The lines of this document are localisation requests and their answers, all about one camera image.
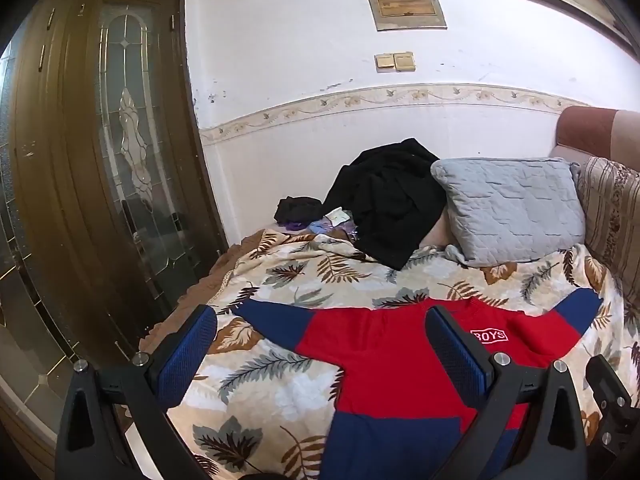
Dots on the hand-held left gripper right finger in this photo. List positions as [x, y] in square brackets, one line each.
[457, 355]

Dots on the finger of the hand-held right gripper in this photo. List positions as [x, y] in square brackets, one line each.
[607, 400]

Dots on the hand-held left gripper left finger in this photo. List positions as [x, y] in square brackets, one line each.
[186, 355]

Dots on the red and blue sweater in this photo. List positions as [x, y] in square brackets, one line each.
[400, 360]

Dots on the leaf-print blanket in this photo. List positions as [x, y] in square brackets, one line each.
[280, 410]

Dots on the beige cushion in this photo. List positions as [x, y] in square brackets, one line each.
[436, 235]

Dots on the grey quilted pillow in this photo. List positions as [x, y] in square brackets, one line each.
[510, 210]

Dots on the black garment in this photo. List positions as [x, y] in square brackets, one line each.
[390, 200]

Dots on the striped brown sofa cushion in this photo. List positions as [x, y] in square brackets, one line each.
[612, 220]

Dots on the crumpled plastic bags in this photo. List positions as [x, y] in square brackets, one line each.
[335, 220]

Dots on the small dark cloth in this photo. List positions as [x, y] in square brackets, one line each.
[297, 207]

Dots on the wooden glass-panel door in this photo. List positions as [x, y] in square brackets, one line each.
[65, 170]

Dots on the reddish padded headboard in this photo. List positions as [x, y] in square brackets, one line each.
[590, 130]

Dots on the gold light switch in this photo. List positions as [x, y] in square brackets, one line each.
[404, 60]
[385, 61]

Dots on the metal wall panel cover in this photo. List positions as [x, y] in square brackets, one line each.
[407, 5]

